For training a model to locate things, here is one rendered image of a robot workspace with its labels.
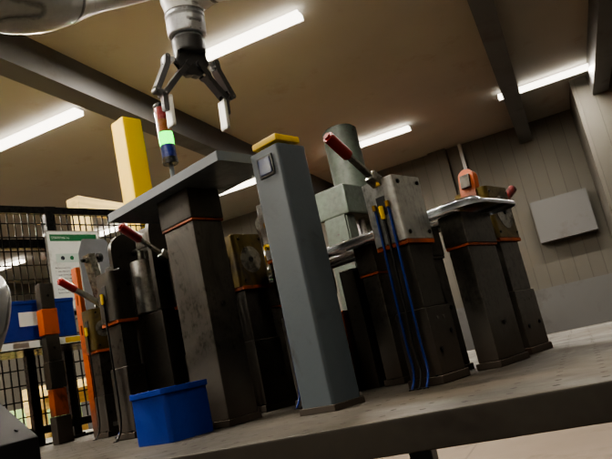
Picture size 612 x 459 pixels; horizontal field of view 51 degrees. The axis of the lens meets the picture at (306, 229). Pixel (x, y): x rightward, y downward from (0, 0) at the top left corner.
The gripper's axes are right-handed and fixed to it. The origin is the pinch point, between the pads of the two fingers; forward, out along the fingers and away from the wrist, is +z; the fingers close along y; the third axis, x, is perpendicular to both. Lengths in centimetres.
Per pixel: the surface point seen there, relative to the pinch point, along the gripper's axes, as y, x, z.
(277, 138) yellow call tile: -7.6, -38.7, 15.9
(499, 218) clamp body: 45, -41, 32
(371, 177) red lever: 7, -45, 24
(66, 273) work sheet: 4, 120, 18
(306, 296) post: -9, -41, 43
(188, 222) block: -13.4, -14.4, 25.2
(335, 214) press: 346, 360, -44
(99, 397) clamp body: -10, 57, 60
